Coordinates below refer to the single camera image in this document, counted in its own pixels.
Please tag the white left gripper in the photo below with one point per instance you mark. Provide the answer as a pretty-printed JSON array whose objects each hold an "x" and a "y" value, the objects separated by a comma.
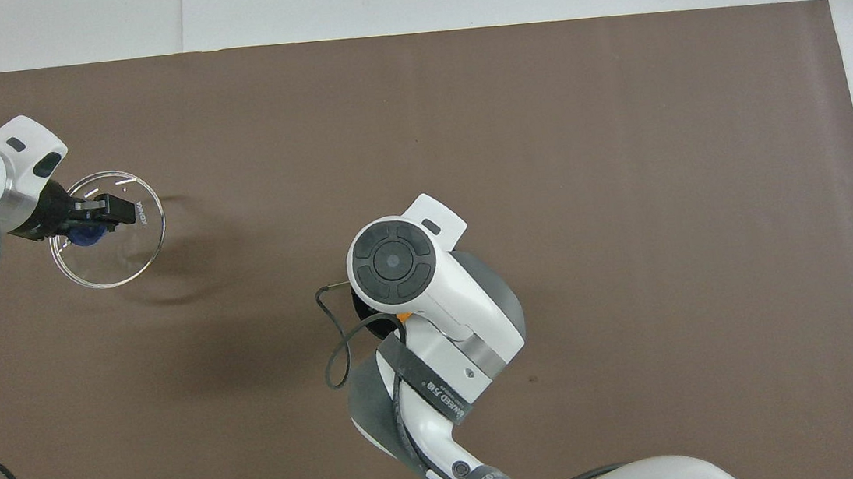
[{"x": 18, "y": 146}]

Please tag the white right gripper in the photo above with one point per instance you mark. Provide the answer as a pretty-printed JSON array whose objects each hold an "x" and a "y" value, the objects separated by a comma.
[{"x": 436, "y": 219}]

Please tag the glass lid with blue knob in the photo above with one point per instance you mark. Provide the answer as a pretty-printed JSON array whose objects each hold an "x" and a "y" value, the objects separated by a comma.
[{"x": 116, "y": 261}]

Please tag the orange toy corn cob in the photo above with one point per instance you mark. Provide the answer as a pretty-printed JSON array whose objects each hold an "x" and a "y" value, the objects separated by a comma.
[{"x": 403, "y": 317}]

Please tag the brown table mat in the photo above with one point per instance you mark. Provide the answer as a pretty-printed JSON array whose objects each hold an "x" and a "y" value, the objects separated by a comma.
[{"x": 624, "y": 173}]

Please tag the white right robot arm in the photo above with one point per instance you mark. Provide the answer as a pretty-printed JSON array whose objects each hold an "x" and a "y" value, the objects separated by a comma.
[{"x": 448, "y": 300}]

